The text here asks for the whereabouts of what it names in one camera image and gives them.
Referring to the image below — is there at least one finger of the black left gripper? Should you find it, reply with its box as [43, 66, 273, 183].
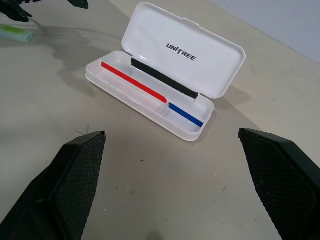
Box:
[66, 0, 89, 10]
[0, 0, 33, 23]

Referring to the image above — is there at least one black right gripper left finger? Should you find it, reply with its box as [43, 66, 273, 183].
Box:
[0, 130, 107, 240]

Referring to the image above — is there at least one green and white eraser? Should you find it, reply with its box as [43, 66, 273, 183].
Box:
[0, 24, 34, 43]

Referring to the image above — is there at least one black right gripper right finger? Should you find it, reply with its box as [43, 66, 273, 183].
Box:
[237, 127, 320, 240]

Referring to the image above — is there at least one white plastic Unitree pencil case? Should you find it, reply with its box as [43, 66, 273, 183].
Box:
[84, 1, 247, 143]

